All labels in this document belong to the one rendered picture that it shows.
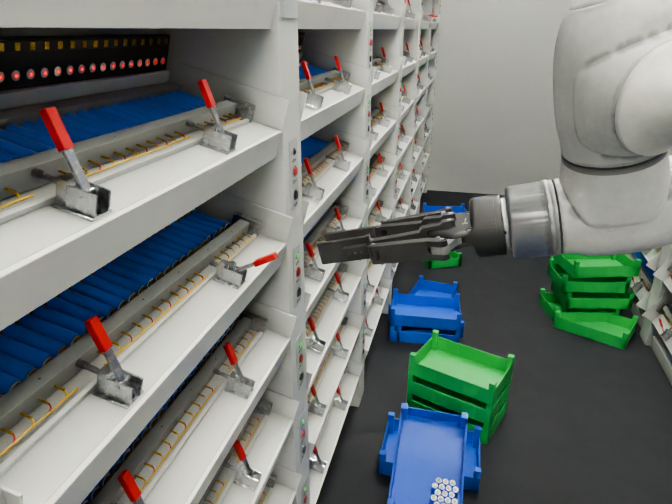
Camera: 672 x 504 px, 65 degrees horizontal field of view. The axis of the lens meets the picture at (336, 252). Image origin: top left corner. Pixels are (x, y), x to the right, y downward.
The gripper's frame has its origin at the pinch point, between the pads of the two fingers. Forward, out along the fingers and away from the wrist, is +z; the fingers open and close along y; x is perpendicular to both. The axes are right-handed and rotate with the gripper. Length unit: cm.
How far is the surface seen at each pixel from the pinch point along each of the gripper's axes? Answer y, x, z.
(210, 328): -12.0, -4.3, 16.3
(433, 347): 107, -82, 11
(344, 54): 88, 25, 16
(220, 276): -1.2, -1.7, 19.4
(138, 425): -27.3, -6.7, 17.5
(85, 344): -25.0, 1.9, 22.2
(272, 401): 17, -37, 29
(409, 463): 58, -92, 16
